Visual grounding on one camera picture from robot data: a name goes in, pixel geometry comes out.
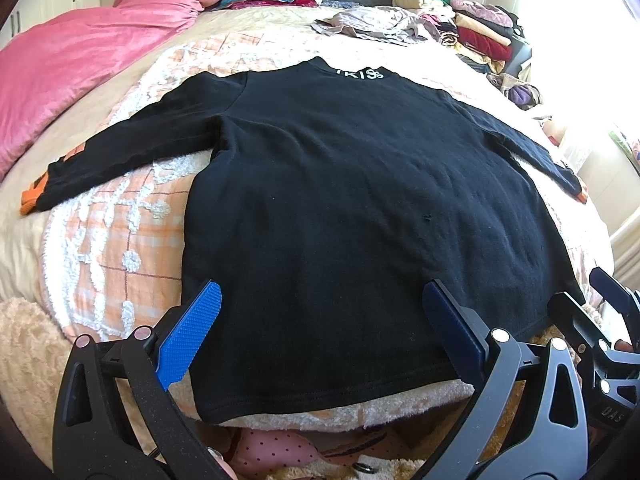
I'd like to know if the pink duvet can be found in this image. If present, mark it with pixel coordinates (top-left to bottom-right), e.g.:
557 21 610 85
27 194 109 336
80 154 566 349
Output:
1 0 221 176

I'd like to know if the floral laundry basket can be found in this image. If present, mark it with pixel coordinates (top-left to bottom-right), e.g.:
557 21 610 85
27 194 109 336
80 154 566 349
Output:
486 73 541 110

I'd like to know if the orange white tufted blanket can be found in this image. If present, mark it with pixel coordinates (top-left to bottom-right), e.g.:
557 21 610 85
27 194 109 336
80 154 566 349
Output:
38 27 609 434

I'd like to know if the pink dotted fabric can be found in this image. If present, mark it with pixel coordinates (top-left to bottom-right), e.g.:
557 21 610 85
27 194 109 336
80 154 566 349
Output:
199 421 417 480

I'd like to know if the lilac crumpled garment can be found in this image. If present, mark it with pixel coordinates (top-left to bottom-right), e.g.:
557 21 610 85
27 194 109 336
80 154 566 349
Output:
311 6 440 46

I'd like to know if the pile of folded clothes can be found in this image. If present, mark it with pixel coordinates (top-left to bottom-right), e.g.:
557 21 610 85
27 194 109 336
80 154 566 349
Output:
393 0 533 77

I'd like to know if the beige bed sheet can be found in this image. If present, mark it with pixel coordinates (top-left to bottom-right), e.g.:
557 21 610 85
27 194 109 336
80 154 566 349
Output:
1 6 340 304

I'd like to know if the black long-sleeve shirt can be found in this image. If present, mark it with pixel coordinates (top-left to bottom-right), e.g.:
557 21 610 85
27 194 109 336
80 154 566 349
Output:
22 58 582 424

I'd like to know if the tan fleece sleeve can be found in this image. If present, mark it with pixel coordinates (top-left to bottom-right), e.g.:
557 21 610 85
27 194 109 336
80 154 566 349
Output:
1 297 83 468

